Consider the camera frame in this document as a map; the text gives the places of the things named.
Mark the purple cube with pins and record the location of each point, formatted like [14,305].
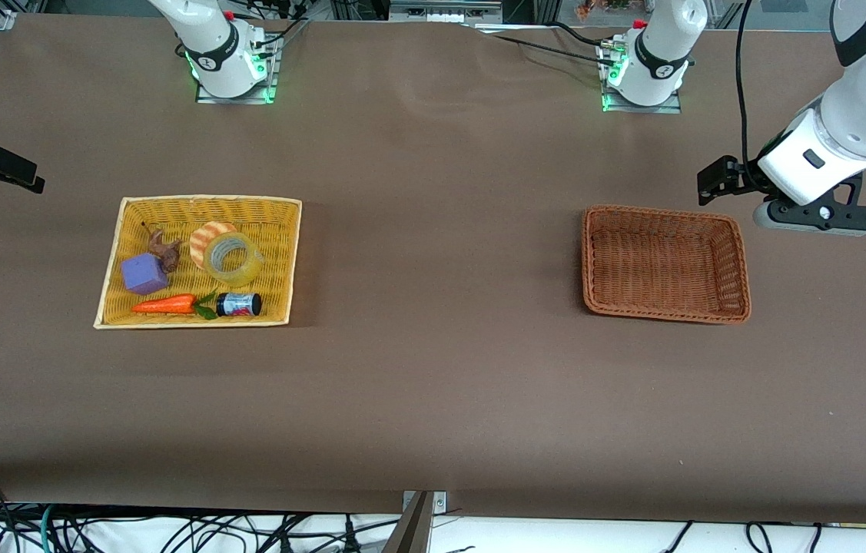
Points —
[144,275]

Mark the grey control box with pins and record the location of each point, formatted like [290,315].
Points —
[444,11]

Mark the orange toy carrot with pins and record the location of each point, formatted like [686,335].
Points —
[164,305]

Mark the clear yellowish tape roll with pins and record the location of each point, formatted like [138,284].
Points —
[256,269]

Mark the grey metal beam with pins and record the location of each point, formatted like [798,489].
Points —
[411,534]

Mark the yellow wicker basket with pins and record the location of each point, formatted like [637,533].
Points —
[271,253]

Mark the brown toy figure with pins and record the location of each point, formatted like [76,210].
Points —
[164,250]

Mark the brown wicker basket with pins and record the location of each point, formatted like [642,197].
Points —
[663,265]

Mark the small jar black lid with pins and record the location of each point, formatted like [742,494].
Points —
[240,305]

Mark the striped toy croissant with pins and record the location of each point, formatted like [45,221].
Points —
[206,230]

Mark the silver table edge bracket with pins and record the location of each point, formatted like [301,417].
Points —
[439,503]

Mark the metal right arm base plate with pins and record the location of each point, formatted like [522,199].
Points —
[273,84]

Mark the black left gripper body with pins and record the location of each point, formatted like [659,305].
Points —
[745,178]

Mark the orange background object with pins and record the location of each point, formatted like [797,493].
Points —
[602,6]

